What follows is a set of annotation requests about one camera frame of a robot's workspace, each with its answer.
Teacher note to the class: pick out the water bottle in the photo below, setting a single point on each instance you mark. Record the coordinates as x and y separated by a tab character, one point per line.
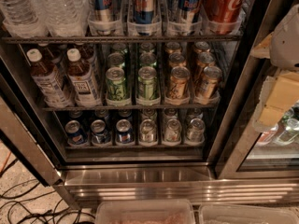
21	19
66	18

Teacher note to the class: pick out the middle pepsi can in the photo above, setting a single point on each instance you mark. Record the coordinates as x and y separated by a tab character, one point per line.
100	134

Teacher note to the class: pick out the left water bottle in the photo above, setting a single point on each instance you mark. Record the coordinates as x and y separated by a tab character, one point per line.
21	19

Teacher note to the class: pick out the redbull can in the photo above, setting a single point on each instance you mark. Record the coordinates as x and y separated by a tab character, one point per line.
144	14
182	16
104	15

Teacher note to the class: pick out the left front tea bottle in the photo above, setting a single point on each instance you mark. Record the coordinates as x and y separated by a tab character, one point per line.
49	79

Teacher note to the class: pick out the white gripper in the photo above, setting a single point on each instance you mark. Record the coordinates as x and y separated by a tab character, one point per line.
286	44

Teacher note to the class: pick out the right clear plastic bin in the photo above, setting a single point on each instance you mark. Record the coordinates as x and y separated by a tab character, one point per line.
244	214

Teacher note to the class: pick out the front right green can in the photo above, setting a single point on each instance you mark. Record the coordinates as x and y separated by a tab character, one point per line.
147	86

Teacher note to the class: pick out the right glass fridge door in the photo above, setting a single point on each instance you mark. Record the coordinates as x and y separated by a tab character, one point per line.
240	157

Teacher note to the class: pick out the pepsi can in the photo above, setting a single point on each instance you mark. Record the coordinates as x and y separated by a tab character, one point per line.
76	134
100	134
124	132

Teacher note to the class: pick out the left silver can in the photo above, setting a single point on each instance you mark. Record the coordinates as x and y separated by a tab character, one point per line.
148	133

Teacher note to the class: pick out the front left orange can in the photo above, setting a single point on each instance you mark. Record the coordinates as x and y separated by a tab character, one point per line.
177	89

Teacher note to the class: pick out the red coca cola can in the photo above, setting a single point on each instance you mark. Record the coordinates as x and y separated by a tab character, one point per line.
222	15

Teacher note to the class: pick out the left clear plastic bin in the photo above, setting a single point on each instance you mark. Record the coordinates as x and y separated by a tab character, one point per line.
176	211

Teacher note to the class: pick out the stainless steel fridge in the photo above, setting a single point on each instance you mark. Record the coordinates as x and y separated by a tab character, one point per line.
91	175

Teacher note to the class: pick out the right front tea bottle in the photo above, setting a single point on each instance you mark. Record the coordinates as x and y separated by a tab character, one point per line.
83	79

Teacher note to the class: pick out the orange can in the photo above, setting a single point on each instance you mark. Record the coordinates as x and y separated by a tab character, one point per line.
203	60
177	89
176	59
207	84

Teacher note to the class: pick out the clear plastic bin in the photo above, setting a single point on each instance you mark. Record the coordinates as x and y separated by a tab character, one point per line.
244	214
176	211

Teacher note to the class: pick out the tea bottle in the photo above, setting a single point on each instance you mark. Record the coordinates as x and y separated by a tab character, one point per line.
83	79
49	79

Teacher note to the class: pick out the open fridge door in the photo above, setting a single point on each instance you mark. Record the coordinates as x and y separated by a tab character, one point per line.
24	147

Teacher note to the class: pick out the front right orange can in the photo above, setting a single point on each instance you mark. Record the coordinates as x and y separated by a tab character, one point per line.
207	84

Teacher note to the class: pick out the right silver can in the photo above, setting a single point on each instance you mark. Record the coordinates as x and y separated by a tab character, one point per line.
195	132

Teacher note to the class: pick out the silver can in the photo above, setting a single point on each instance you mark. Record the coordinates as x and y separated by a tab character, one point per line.
195	132
172	133
148	133

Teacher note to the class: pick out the right water bottle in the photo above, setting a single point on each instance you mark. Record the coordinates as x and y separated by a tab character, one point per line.
66	18

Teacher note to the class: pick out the green can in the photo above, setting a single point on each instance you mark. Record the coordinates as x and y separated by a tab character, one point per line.
117	90
116	59
147	86
148	59

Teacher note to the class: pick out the right pepsi can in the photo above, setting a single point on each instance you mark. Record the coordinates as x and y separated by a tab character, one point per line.
124	132

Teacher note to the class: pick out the front left green can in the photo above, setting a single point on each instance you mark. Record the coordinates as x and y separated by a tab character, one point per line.
117	90

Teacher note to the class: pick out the left pepsi can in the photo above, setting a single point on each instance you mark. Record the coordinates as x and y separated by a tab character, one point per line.
76	134

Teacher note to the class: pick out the middle silver can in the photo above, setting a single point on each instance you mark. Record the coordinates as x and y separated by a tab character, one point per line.
172	133

